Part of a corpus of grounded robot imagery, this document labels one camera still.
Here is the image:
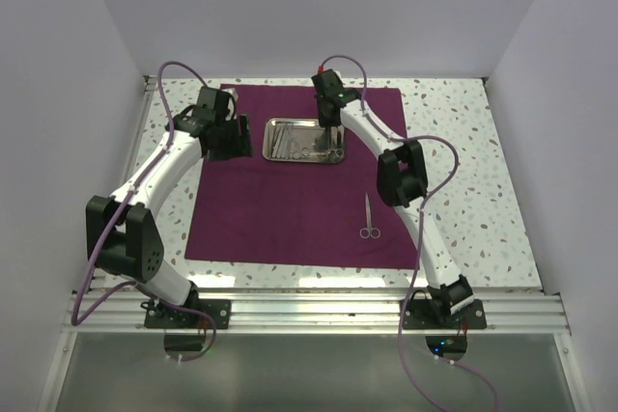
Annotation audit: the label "steel instrument tray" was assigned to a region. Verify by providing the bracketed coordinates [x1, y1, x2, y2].
[262, 118, 346, 164]

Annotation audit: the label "purple cloth wrap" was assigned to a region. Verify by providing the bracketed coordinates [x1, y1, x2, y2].
[185, 84, 416, 269]

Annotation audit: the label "small steel scissors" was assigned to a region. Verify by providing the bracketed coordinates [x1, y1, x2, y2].
[359, 194, 381, 239]

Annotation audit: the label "steel tweezers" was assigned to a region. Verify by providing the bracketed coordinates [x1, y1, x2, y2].
[268, 124, 289, 160]

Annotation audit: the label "steel forceps with rings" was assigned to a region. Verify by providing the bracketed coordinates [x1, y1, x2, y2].
[311, 127, 345, 163]

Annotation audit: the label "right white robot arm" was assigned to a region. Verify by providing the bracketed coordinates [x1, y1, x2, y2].
[312, 68, 474, 328]

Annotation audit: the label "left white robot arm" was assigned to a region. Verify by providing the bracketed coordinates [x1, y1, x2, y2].
[86, 86, 252, 328]

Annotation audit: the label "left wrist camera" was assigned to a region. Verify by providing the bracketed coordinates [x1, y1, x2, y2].
[226, 88, 239, 98]

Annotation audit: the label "aluminium left side rail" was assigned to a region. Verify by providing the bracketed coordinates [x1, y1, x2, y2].
[89, 74, 156, 290]

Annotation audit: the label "aluminium rail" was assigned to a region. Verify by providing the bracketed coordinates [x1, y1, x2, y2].
[89, 74, 156, 290]
[62, 288, 574, 336]

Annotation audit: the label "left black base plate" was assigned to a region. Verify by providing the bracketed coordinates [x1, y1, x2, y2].
[140, 299, 232, 330]

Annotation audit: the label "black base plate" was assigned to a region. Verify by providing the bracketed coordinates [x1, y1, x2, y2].
[400, 296, 488, 330]
[140, 299, 232, 330]

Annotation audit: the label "aluminium front rail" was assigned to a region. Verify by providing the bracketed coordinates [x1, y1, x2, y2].
[62, 288, 574, 336]

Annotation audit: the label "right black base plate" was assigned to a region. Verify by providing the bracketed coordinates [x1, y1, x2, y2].
[400, 296, 488, 330]

